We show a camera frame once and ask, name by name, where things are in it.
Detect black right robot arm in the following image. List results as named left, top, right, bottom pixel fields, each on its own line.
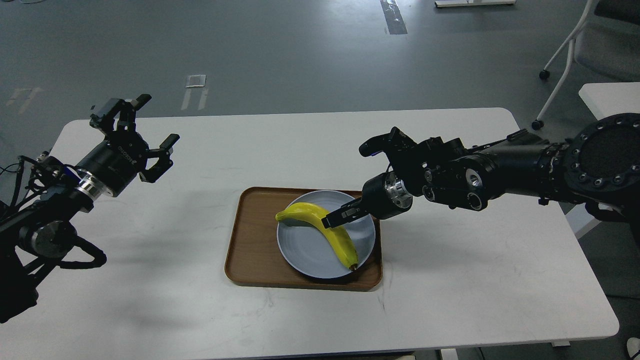
left=321, top=112, right=640, bottom=241

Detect yellow banana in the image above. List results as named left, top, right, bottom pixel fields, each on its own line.
left=274, top=202, right=360, bottom=272

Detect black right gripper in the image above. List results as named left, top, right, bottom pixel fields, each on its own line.
left=321, top=172, right=414, bottom=229

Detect brown wooden tray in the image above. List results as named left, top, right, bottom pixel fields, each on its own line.
left=224, top=186, right=383, bottom=292

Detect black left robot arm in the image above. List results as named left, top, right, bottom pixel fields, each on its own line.
left=0, top=94, right=179, bottom=324

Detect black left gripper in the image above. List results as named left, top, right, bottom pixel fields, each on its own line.
left=77, top=93, right=180, bottom=198

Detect white office chair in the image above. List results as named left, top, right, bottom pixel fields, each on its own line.
left=531, top=0, right=640, bottom=131

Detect light blue plate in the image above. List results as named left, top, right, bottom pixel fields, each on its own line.
left=276, top=190, right=377, bottom=280

